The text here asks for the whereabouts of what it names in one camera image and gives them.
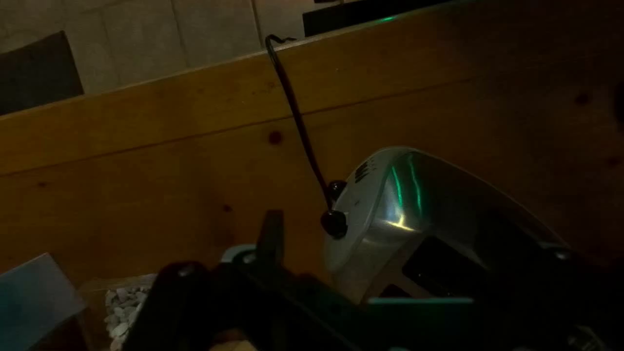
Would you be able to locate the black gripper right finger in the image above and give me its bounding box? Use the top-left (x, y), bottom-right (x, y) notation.
top-left (513, 242), bottom-right (624, 351)

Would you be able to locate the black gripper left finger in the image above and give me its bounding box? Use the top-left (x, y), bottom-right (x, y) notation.
top-left (123, 259), bottom-right (226, 351)

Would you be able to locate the silver steel toaster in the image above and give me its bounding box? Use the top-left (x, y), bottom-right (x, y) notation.
top-left (321, 144), bottom-right (577, 308)

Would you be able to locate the speckled white sponge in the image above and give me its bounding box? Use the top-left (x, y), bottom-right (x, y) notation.
top-left (101, 271), bottom-right (160, 351)

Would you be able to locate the light blue tissue box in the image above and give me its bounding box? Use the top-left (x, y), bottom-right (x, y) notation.
top-left (0, 251), bottom-right (87, 351)

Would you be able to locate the dark floor mat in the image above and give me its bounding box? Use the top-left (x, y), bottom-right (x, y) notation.
top-left (0, 29), bottom-right (86, 117)

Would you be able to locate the black toaster power cord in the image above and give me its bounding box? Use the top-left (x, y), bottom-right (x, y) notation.
top-left (263, 33), bottom-right (351, 242)

